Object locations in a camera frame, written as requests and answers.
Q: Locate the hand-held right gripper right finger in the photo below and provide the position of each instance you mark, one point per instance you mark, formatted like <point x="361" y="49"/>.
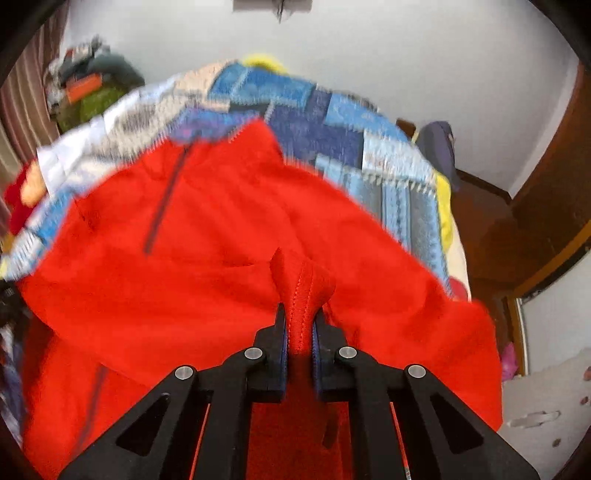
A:
<point x="318" y="364"/>

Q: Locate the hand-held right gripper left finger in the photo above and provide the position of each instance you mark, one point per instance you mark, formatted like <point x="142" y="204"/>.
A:
<point x="280" y="369"/>

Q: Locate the red garment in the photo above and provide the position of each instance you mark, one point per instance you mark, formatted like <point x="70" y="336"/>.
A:
<point x="207" y="258"/>

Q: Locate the pile of mixed clothes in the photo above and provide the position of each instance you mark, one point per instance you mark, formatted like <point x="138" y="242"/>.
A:
<point x="92" y="97"/>

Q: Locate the pink object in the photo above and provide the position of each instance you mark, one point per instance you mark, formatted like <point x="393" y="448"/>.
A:
<point x="508" y="362"/>

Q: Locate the blue patchwork blanket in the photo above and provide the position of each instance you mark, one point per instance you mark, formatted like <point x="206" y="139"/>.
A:
<point x="332" y="134"/>

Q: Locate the white foam board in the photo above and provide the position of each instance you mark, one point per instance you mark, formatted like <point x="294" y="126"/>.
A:
<point x="545" y="415"/>

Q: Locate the wooden door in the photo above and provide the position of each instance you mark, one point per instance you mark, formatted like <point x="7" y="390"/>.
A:
<point x="549" y="207"/>

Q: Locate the white cloth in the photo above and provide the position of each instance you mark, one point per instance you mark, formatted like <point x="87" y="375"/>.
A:
<point x="60" y="159"/>

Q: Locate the red and orange plush toy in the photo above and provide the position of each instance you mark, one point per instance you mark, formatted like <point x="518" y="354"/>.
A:
<point x="18" y="194"/>

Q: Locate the striped brown curtain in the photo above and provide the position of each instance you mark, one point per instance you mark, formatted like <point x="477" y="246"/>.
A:
<point x="27" y="92"/>

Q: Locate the wall fixture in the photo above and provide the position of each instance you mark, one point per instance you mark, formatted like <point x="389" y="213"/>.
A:
<point x="263" y="7"/>

